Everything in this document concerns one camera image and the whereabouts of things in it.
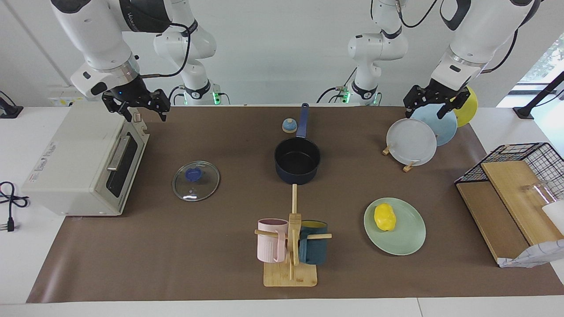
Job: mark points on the light wooden board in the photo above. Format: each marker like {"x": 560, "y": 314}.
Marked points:
{"x": 515, "y": 193}

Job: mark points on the light blue plate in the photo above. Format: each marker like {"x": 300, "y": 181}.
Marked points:
{"x": 445, "y": 130}

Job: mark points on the dark blue saucepan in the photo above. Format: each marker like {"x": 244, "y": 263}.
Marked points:
{"x": 297, "y": 174}

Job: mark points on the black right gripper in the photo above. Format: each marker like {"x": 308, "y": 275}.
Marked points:
{"x": 134, "y": 93}

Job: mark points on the wooden box with mesh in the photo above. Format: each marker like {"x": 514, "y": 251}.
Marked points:
{"x": 537, "y": 255}

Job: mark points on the cream toaster oven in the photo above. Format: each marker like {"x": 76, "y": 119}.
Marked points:
{"x": 70, "y": 167}

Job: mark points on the wooden plate rack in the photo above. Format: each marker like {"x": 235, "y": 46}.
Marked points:
{"x": 407, "y": 167}

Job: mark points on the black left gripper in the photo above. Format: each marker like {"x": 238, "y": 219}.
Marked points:
{"x": 434, "y": 92}

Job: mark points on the grey plate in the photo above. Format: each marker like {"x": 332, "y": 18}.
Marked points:
{"x": 410, "y": 143}

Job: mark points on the black clamp stand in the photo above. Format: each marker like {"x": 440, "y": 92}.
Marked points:
{"x": 524, "y": 112}
{"x": 11, "y": 112}

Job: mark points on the dark teal mug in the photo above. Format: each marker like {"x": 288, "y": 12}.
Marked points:
{"x": 313, "y": 251}

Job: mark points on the white wall socket strip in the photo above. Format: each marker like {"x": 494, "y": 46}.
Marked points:
{"x": 61, "y": 100}

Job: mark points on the white plastic cup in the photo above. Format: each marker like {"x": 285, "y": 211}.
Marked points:
{"x": 555, "y": 215}

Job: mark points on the clear glass cup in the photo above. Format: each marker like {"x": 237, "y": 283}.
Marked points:
{"x": 539, "y": 191}

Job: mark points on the dark wooden board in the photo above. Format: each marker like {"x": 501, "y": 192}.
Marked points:
{"x": 489, "y": 215}

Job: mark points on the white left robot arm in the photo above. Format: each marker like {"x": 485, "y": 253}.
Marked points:
{"x": 480, "y": 26}

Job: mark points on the pink ribbed mug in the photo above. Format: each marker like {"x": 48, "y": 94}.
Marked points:
{"x": 269, "y": 246}

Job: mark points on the wooden mug tree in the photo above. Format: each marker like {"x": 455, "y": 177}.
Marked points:
{"x": 291, "y": 275}

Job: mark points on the mint green plate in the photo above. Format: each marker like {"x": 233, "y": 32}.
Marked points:
{"x": 410, "y": 237}

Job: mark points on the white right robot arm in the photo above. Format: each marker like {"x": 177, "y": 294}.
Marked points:
{"x": 97, "y": 35}

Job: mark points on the brown table mat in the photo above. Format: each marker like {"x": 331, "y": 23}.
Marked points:
{"x": 198, "y": 246}

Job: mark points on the yellow plate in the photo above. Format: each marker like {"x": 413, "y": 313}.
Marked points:
{"x": 468, "y": 112}

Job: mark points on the glass lid blue knob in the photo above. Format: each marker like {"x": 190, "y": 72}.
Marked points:
{"x": 196, "y": 182}

